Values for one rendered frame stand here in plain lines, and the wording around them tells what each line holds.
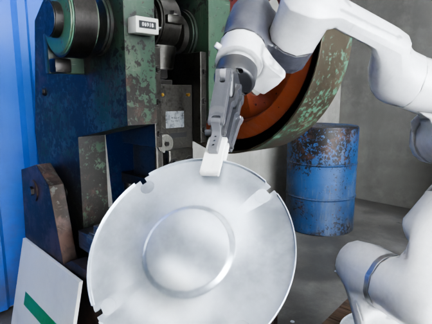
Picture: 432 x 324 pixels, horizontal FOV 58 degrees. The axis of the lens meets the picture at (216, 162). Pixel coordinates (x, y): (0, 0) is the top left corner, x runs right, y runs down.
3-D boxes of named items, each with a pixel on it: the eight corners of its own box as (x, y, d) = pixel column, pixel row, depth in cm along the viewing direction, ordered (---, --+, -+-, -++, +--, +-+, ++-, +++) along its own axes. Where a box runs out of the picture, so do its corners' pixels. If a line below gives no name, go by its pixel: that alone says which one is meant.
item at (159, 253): (346, 269, 48) (346, 266, 47) (144, 426, 43) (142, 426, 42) (217, 130, 64) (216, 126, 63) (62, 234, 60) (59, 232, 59)
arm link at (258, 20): (320, 53, 71) (298, 89, 80) (324, 8, 79) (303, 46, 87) (225, 21, 70) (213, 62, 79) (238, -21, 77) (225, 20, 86)
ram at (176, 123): (202, 173, 126) (202, 79, 121) (164, 180, 116) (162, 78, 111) (169, 166, 138) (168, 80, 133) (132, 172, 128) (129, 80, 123)
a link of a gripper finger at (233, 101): (242, 89, 67) (241, 82, 66) (229, 137, 61) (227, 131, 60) (220, 89, 69) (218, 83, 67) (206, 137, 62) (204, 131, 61)
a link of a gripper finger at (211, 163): (227, 139, 62) (227, 136, 61) (218, 177, 58) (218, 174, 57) (209, 139, 63) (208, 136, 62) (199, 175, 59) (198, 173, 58)
